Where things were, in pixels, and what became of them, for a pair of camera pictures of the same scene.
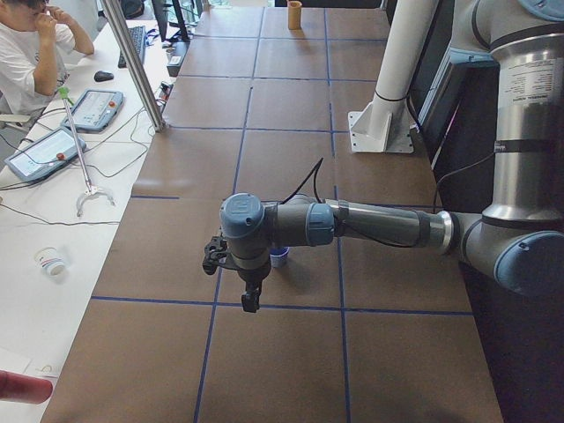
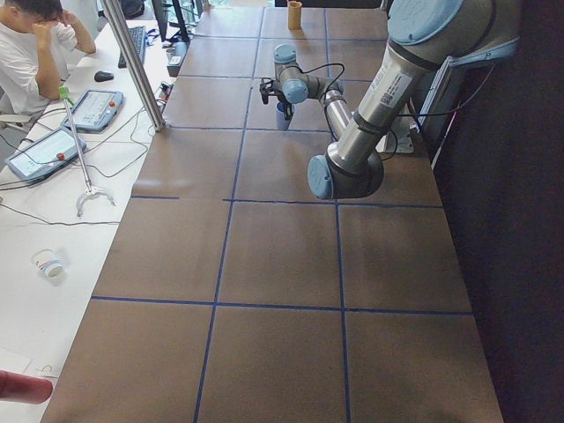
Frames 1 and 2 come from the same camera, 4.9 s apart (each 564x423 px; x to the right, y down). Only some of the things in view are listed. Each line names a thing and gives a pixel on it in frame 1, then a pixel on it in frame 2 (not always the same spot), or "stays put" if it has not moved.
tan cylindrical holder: [294, 11] stays put
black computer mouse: [103, 76] stays put
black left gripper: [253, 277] to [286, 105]
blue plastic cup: [277, 256] to [283, 123]
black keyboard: [138, 36] stays put
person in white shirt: [37, 44] stays put
